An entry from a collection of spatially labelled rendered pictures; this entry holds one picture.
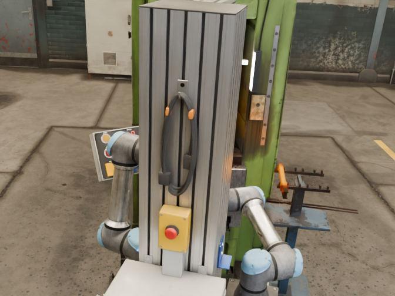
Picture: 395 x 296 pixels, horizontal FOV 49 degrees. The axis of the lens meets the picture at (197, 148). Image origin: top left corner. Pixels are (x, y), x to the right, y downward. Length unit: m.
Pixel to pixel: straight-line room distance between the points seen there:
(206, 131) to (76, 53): 7.71
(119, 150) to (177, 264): 0.63
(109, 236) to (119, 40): 6.25
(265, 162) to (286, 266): 1.31
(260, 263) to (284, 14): 1.57
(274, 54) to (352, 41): 6.43
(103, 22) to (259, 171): 5.44
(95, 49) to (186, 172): 6.91
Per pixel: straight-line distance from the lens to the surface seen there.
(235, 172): 2.79
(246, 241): 3.36
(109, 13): 7.91
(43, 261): 3.53
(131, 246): 1.87
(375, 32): 9.30
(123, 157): 1.81
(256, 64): 2.74
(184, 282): 1.39
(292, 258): 1.88
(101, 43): 8.02
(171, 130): 1.20
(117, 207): 1.89
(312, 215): 2.89
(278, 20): 2.76
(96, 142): 2.51
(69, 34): 8.77
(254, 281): 1.83
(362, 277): 3.62
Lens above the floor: 2.15
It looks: 24 degrees down
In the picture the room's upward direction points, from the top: 3 degrees clockwise
